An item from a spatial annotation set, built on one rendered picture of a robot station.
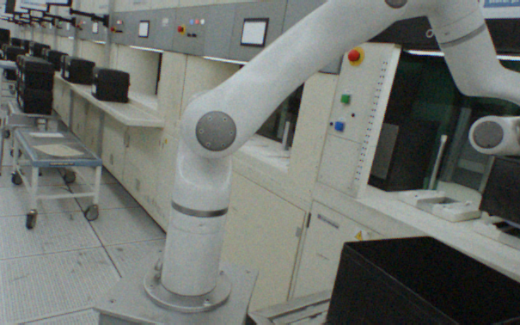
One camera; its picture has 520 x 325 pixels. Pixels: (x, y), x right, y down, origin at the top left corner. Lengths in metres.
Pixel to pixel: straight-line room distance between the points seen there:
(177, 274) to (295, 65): 0.47
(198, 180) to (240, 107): 0.17
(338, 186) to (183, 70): 1.47
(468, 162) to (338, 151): 0.88
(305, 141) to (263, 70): 0.85
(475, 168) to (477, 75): 1.23
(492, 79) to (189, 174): 0.65
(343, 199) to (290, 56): 0.78
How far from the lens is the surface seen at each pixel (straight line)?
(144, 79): 4.06
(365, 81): 1.38
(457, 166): 2.17
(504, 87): 0.94
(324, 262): 1.51
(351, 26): 0.74
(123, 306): 0.82
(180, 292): 0.83
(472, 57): 0.92
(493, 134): 0.97
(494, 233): 1.38
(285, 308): 0.87
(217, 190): 0.74
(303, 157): 1.54
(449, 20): 0.89
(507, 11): 1.20
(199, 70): 2.61
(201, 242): 0.77
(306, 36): 0.74
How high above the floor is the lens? 1.23
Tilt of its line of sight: 13 degrees down
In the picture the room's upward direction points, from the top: 10 degrees clockwise
